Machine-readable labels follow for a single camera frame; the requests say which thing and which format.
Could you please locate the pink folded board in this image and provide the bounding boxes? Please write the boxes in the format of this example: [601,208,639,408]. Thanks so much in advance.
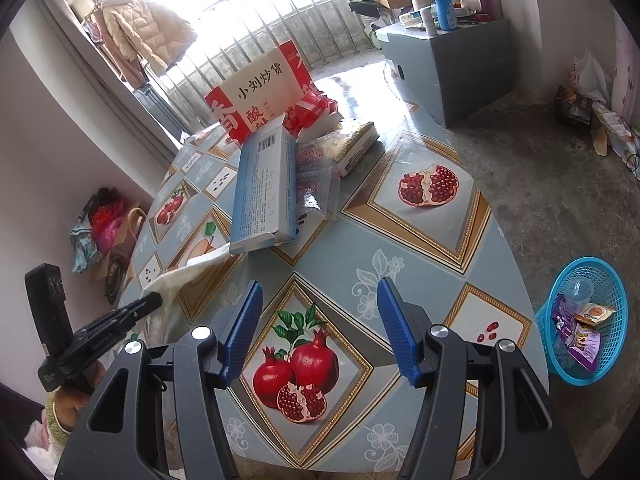
[612,10,640,126]

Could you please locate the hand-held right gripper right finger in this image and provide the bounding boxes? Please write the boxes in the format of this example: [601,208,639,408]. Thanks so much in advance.
[377,276,583,480]

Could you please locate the person's left hand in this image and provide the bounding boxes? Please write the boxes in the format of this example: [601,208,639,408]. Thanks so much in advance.
[52,388,94,429]

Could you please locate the clear plastic wrapper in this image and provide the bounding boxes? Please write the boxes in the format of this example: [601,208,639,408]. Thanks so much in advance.
[295,140,342,222]

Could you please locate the blue mesh basket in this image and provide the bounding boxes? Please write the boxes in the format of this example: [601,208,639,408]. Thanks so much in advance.
[534,256,629,386]

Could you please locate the fluffy white green robe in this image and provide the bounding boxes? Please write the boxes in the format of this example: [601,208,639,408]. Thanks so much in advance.
[22,390,81,480]

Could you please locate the metal railing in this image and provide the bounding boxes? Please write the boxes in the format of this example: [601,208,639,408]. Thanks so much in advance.
[165,0,386,92]

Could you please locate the dark snack bag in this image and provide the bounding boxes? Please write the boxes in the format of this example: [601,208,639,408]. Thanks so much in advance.
[555,85,595,127]

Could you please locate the brown paper bag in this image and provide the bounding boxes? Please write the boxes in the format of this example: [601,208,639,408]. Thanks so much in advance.
[105,207,148,306]

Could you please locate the floral cloth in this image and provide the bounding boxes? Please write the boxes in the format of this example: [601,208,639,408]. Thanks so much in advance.
[70,220,101,273]

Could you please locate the white plastic bag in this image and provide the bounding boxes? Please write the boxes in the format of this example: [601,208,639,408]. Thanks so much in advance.
[570,50,613,106]

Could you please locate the clear noodle packet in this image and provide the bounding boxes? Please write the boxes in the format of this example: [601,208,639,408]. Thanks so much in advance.
[325,122,381,178]

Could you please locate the red plastic bag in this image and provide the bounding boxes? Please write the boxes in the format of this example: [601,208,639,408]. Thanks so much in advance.
[285,92,342,136]

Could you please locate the red white paper bag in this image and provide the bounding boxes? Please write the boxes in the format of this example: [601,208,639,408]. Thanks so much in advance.
[205,40,321,147]

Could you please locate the grey cabinet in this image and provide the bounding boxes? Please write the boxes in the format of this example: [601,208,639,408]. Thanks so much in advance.
[375,17,516,129]

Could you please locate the white cloth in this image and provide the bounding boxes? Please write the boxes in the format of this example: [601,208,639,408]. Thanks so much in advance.
[140,249,247,312]

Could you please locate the cardboard pieces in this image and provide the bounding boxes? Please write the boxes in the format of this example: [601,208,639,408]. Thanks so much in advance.
[590,105,636,156]

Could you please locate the fruit print tablecloth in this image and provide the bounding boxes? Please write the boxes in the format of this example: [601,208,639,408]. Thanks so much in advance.
[117,70,548,466]

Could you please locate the black cable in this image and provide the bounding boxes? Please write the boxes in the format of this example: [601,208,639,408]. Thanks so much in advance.
[625,135,640,181]

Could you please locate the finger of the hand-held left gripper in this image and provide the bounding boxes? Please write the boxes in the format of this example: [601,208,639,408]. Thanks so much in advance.
[57,292,164,367]

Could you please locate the dark round tin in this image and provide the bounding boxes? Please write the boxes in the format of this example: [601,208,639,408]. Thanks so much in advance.
[106,254,130,305]

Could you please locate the yellow snack packet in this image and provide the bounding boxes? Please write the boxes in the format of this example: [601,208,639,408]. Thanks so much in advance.
[575,302,617,329]

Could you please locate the purple snack bag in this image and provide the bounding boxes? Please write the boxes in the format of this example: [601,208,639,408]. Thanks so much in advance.
[552,295,601,372]

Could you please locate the light blue box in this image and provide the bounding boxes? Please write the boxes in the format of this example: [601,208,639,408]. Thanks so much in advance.
[229,125,302,256]

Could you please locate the beige puffer jacket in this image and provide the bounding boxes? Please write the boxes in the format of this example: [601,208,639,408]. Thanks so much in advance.
[95,0,198,73]

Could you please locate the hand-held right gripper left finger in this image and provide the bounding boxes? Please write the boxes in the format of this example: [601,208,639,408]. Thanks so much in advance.
[54,280,264,480]

